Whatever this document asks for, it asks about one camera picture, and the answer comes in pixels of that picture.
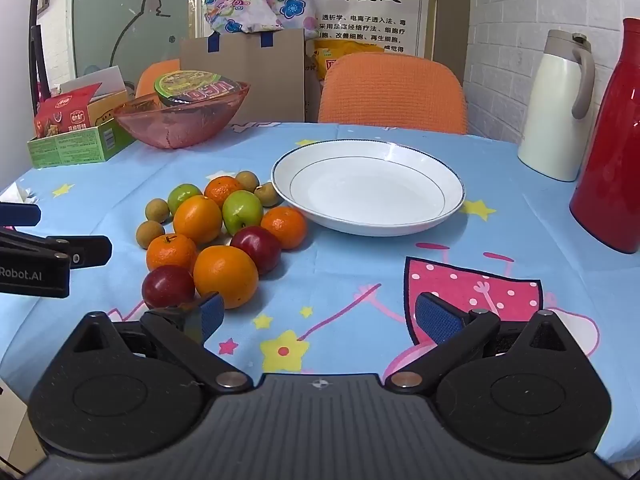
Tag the small mandarin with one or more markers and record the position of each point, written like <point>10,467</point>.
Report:
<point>285,227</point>
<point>170,255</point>
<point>223,189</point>

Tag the pink glass bowl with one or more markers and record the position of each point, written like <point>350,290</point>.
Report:
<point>175,127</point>

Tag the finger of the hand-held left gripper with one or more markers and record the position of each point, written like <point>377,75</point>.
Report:
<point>20,215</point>
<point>90,252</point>

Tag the orange chair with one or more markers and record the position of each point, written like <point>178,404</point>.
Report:
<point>157,77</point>
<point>390,90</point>

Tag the white plate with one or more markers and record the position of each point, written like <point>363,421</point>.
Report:
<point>370,195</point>

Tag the frosted glass door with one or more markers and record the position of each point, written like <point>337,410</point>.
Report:
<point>125,10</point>

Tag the floral cloth bag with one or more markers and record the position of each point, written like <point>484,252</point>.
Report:
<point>250,10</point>

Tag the brown cardboard box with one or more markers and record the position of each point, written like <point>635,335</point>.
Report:
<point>270,75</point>

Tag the green cardboard box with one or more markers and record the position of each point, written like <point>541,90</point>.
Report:
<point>70,147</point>

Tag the yellow bag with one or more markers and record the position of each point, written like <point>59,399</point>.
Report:
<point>340,50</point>

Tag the green apple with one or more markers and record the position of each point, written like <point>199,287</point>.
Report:
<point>182,195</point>
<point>242,212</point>

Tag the beige cardboard box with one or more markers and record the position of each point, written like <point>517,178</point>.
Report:
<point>10,425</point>

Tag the wall poster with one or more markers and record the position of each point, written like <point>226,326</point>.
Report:
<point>370,15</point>

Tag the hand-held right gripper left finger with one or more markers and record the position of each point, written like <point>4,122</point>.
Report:
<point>212,312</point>

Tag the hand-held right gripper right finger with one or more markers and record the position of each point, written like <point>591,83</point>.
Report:
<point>435,317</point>

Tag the large orange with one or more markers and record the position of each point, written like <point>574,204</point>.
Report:
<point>225,275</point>
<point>197,220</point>

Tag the red plum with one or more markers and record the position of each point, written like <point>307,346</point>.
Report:
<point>167,287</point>
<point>256,247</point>

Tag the instant noodle cup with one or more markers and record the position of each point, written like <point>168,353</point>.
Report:
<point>195,87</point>

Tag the white paper sheet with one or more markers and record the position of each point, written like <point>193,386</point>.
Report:
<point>100,80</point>

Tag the yellowish carton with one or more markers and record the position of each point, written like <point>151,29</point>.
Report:
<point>107,110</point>

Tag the white thermos jug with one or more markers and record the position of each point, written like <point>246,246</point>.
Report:
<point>547,110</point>

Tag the white tissue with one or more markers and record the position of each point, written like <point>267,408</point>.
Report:
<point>20,193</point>

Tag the blue cartoon tablecloth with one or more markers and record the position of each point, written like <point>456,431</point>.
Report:
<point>350,270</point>

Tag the red thermos jug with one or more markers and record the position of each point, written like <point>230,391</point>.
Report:
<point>615,160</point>

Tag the red snack packet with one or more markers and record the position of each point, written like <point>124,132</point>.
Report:
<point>60,110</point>

